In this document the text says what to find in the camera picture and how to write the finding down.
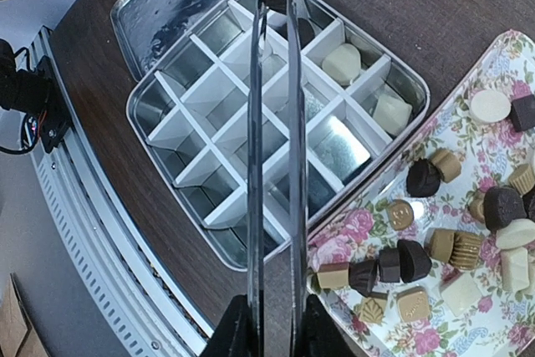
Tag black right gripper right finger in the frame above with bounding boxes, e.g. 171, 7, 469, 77
292, 294, 355, 357

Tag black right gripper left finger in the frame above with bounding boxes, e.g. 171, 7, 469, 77
200, 294, 259, 357

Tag pink tin box with dividers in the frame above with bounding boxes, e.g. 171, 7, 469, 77
126, 0, 431, 272

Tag white heart chocolate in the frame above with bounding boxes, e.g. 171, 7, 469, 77
321, 43, 361, 86

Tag metal tongs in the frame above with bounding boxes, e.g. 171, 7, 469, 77
247, 0, 308, 356

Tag tan Sweet chocolate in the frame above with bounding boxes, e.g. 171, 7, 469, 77
396, 286, 431, 323

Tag white oval chocolate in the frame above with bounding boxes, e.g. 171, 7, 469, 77
469, 89, 511, 124

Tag dark square chocolate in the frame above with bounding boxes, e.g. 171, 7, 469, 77
510, 94, 535, 132

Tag floral pink tray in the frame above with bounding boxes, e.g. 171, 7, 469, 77
308, 31, 534, 356

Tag front aluminium rail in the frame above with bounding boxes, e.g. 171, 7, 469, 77
28, 26, 214, 357

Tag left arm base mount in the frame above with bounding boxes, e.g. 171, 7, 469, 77
1, 40, 73, 156

